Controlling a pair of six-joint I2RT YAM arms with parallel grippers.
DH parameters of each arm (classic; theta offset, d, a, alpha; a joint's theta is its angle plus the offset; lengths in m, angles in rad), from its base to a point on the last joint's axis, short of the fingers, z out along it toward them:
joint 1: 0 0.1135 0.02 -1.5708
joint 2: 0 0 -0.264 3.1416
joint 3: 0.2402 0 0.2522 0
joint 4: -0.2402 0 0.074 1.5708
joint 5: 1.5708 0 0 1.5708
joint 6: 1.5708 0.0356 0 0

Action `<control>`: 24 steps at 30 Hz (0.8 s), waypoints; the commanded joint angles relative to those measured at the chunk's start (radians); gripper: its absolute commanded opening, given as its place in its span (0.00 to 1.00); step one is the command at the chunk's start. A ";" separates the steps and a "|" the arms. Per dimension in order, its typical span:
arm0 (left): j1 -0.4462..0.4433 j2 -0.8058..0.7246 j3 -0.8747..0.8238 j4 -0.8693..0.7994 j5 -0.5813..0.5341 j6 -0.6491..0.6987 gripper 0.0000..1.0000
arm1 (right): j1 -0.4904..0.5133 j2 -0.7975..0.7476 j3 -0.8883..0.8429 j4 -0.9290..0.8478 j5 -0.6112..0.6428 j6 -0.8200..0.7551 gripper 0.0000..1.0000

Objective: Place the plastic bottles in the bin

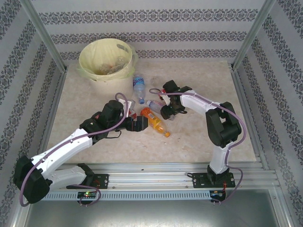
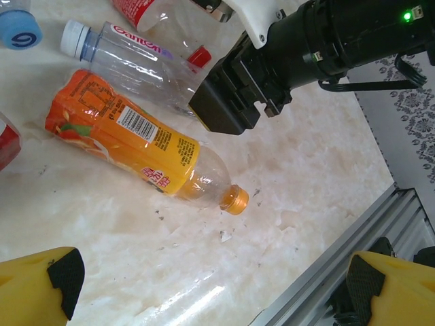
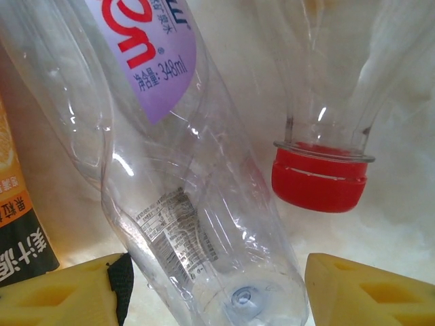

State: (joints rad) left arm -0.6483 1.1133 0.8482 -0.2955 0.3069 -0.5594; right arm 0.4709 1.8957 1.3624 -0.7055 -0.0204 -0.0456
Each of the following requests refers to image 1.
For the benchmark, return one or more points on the blue-capped water bottle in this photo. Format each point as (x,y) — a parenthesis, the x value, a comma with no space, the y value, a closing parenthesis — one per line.
(138,85)

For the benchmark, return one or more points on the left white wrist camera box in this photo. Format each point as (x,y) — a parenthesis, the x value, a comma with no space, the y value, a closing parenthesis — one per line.
(123,102)

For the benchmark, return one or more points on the slim clear bottle white cap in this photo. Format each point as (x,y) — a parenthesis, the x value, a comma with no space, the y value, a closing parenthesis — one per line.
(155,105)

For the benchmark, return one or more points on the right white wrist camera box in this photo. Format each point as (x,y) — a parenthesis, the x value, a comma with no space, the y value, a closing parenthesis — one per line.
(165,99)

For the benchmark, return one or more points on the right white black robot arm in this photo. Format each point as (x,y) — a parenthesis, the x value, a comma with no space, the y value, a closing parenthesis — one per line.
(201,101)

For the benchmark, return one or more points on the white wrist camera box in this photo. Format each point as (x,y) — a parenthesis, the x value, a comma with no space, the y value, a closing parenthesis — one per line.
(165,99)
(123,102)

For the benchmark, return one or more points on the right small circuit board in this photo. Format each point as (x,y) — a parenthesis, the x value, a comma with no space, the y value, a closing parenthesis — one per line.
(217,193)

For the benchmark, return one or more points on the red label amber drink bottle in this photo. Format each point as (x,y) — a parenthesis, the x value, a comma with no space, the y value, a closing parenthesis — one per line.
(133,115)

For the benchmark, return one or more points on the yellow plastic bin liner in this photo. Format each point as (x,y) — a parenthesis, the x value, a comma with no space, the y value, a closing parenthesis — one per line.
(90,54)

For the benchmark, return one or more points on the aluminium frame post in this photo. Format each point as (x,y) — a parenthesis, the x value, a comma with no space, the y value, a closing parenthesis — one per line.
(38,23)
(254,30)

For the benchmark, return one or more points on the small circuit board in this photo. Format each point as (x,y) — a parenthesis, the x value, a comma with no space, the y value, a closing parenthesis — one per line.
(217,193)
(87,194)

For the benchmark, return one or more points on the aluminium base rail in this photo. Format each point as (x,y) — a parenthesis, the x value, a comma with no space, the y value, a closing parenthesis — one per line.
(151,177)

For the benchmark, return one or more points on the orange juice bottle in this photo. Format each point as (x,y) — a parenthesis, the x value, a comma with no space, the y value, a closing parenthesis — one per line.
(157,124)

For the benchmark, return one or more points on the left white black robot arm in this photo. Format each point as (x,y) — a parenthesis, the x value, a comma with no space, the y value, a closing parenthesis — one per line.
(66,146)

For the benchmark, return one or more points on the grey metal panel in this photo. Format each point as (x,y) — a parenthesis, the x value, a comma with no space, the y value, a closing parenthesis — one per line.
(151,212)

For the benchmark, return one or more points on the cream plastic bin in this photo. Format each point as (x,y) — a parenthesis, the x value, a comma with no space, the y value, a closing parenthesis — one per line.
(113,92)

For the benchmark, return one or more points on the left small circuit board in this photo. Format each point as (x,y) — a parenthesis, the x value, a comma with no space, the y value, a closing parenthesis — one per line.
(87,194)

